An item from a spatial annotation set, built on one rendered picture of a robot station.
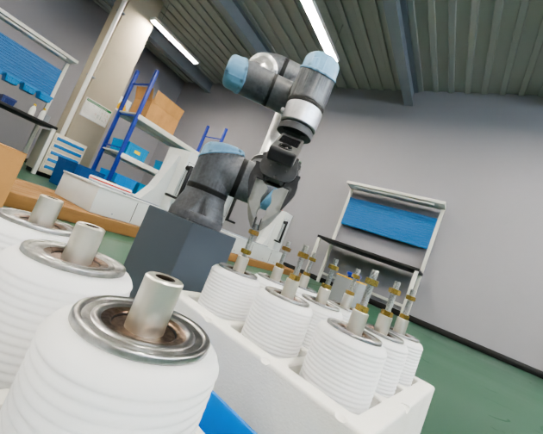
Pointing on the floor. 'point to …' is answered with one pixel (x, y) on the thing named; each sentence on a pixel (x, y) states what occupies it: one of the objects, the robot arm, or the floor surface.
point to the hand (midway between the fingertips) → (257, 222)
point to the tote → (71, 170)
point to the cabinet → (60, 145)
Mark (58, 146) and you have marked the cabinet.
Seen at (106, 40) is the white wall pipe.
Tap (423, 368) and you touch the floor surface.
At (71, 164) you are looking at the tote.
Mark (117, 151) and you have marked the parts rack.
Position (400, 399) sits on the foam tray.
